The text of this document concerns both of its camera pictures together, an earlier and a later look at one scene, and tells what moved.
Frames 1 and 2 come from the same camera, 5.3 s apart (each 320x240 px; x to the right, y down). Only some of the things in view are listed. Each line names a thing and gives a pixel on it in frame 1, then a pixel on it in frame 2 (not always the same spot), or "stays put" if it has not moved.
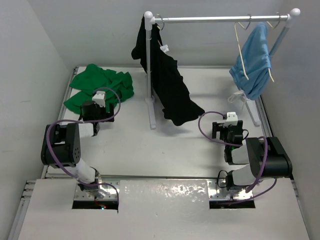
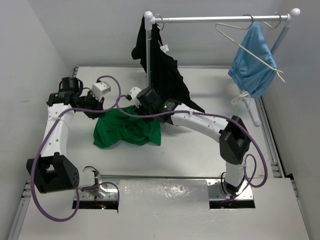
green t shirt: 117,86 → 112,127
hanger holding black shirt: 158,26 stays put
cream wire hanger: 250,17 → 276,70
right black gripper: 218,127 → 139,110
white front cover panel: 166,209 stays put
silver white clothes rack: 149,19 stays put
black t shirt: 170,91 stays put
